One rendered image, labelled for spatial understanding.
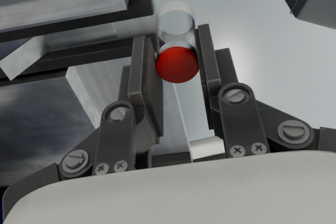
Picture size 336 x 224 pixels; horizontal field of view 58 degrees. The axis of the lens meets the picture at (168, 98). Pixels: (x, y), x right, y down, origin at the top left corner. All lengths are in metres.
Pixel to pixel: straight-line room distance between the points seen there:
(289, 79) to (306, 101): 0.23
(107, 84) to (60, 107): 0.10
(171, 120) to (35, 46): 0.25
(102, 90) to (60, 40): 0.11
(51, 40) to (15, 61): 0.06
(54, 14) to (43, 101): 0.18
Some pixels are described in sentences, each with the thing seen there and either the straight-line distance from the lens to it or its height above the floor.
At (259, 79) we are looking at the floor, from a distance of 1.72.
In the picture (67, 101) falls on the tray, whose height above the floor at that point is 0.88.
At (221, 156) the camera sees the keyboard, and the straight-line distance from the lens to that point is 0.76.
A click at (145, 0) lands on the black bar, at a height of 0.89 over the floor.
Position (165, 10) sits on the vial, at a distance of 0.17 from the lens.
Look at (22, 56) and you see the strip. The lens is 0.45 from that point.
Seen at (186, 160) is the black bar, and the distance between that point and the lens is 0.61.
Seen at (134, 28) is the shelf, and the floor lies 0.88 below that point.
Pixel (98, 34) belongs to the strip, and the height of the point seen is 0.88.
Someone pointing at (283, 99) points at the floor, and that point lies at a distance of 1.88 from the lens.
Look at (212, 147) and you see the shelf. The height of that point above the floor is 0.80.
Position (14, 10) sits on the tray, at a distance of 0.45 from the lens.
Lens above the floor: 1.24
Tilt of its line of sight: 45 degrees down
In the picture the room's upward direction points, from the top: 180 degrees clockwise
